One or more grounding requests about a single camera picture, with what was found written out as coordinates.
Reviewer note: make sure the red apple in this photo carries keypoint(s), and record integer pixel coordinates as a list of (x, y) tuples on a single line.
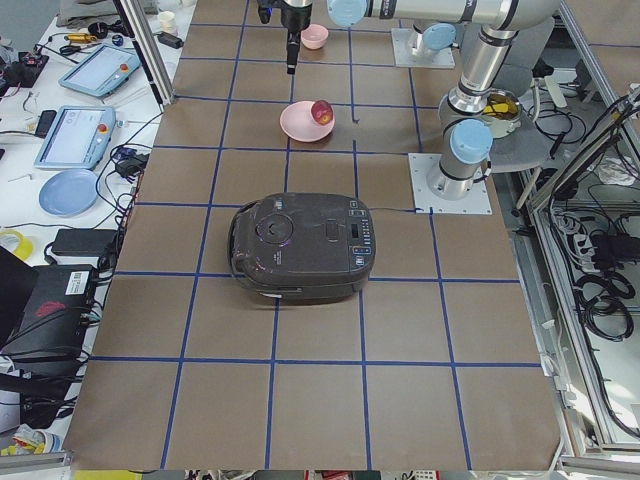
[(322, 112)]

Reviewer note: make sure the yellow bowl on stool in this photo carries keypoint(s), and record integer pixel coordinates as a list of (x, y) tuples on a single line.
[(502, 114)]

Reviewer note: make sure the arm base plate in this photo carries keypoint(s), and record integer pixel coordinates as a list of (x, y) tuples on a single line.
[(435, 193), (411, 51)]

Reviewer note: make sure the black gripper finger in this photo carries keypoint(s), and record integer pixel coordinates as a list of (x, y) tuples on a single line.
[(292, 51)]

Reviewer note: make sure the pink bowl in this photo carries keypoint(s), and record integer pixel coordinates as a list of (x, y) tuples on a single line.
[(314, 37)]

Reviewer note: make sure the blue plate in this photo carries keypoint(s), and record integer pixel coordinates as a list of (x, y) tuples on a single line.
[(69, 192)]

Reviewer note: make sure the black power adapter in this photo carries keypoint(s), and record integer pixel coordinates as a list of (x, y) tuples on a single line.
[(83, 242)]

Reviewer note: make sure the yellow tape roll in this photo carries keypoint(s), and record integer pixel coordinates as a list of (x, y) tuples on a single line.
[(16, 243)]

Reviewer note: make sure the pink plate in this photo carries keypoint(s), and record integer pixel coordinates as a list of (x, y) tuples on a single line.
[(297, 123)]

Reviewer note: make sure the black rice cooker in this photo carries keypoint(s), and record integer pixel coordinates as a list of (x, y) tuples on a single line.
[(302, 246)]

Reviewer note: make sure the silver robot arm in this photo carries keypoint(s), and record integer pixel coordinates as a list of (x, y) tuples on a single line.
[(433, 28), (466, 139)]

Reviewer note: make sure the lower teach pendant tablet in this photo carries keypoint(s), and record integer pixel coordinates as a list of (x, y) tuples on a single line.
[(78, 138)]

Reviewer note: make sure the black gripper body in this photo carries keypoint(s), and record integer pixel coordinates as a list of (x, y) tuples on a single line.
[(292, 18)]

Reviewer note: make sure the teach pendant tablet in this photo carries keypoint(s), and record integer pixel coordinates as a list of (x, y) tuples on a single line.
[(102, 72), (78, 138)]

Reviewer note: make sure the upper teach pendant tablet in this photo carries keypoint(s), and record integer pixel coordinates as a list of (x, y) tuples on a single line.
[(102, 72)]

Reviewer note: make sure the aluminium frame post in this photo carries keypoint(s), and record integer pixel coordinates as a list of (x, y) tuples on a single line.
[(137, 26)]

